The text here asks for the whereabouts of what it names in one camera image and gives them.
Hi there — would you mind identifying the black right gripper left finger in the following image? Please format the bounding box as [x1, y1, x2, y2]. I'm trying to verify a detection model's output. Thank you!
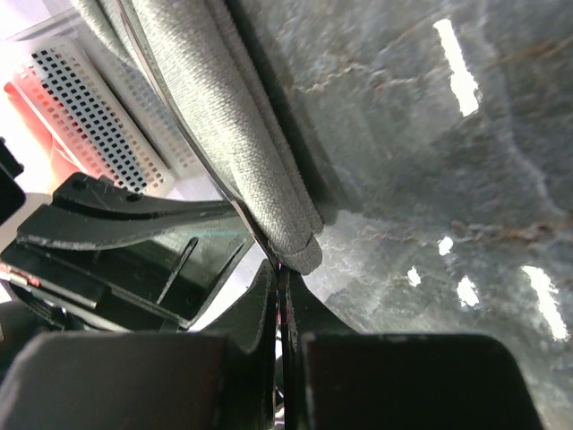
[1, 262, 276, 429]

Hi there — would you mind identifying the white plastic basket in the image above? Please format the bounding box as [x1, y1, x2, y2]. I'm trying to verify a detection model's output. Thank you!
[6, 37, 204, 197]

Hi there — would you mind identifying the salmon pink cloth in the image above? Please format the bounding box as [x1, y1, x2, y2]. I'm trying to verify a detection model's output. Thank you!
[1, 82, 80, 194]

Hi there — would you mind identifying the grey cloth napkin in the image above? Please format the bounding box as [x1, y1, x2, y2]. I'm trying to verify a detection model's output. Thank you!
[76, 1, 323, 275]

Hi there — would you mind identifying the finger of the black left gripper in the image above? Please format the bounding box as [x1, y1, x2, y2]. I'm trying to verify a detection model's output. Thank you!
[16, 173, 249, 251]

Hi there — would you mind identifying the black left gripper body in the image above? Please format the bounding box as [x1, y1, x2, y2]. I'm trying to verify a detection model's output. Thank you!
[0, 138, 256, 335]

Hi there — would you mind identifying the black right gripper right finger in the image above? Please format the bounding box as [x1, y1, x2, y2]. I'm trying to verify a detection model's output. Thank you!
[279, 269, 543, 429]

